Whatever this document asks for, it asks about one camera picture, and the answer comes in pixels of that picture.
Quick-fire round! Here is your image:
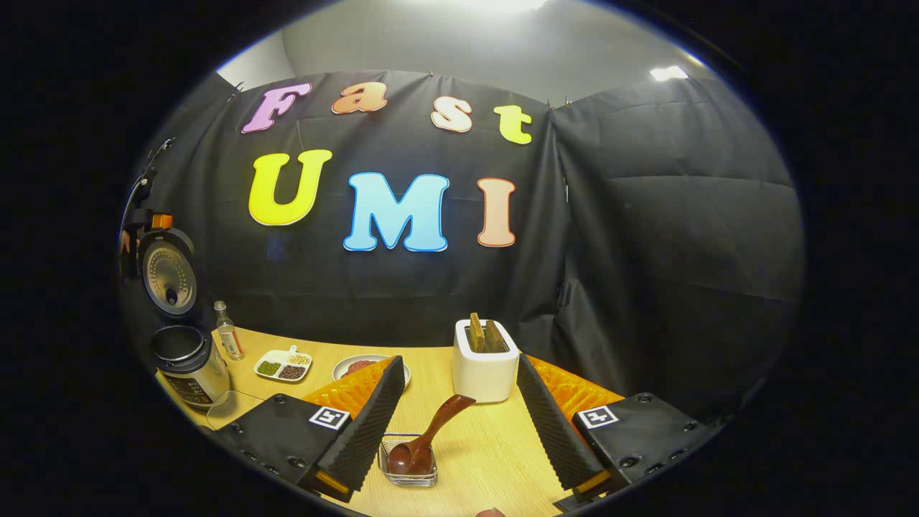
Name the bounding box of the metal wire chopstick holder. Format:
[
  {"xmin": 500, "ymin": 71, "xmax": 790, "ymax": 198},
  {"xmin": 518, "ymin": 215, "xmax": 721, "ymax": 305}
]
[{"xmin": 378, "ymin": 433, "xmax": 439, "ymax": 488}]

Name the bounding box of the black backdrop cloth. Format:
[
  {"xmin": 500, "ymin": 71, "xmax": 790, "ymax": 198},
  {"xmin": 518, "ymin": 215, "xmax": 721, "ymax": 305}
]
[{"xmin": 118, "ymin": 70, "xmax": 805, "ymax": 424}]

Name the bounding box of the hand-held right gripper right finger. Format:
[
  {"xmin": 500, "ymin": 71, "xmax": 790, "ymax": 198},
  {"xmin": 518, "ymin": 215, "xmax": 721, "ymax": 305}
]
[{"xmin": 516, "ymin": 352, "xmax": 719, "ymax": 512}]

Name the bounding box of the small clear glass bottle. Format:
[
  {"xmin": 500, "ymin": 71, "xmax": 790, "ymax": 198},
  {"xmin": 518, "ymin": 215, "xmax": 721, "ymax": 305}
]
[{"xmin": 214, "ymin": 300, "xmax": 246, "ymax": 361}]

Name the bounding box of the large ceiling light panel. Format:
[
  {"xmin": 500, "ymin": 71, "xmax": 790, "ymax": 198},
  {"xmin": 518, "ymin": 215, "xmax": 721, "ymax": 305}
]
[{"xmin": 431, "ymin": 0, "xmax": 550, "ymax": 11}]

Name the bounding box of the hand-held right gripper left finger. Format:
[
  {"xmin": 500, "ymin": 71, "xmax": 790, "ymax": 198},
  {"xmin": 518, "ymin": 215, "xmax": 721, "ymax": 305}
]
[{"xmin": 213, "ymin": 355, "xmax": 407, "ymax": 503}]

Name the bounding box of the white divided bean dish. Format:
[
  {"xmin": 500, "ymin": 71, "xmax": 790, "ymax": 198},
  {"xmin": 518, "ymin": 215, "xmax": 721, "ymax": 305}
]
[{"xmin": 254, "ymin": 345, "xmax": 313, "ymax": 383}]

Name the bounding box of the brown wooden spoon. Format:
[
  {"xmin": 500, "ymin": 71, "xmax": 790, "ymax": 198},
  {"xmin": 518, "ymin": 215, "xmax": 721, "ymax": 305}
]
[{"xmin": 386, "ymin": 394, "xmax": 477, "ymax": 476}]

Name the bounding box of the black silver rice cooker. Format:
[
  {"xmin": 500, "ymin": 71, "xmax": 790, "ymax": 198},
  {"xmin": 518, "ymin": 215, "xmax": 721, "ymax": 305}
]
[{"xmin": 136, "ymin": 228, "xmax": 232, "ymax": 410}]

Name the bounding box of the white toaster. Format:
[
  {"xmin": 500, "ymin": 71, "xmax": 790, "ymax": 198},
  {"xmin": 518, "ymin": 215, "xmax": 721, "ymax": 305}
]
[{"xmin": 452, "ymin": 319, "xmax": 521, "ymax": 404}]

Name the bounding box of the clear rice container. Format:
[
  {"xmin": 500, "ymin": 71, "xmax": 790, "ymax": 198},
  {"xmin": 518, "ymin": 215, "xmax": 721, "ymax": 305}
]
[{"xmin": 206, "ymin": 390, "xmax": 263, "ymax": 430}]

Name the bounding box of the white round plate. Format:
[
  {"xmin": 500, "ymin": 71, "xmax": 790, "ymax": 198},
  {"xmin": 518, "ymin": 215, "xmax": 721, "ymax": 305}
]
[{"xmin": 332, "ymin": 354, "xmax": 412, "ymax": 390}]

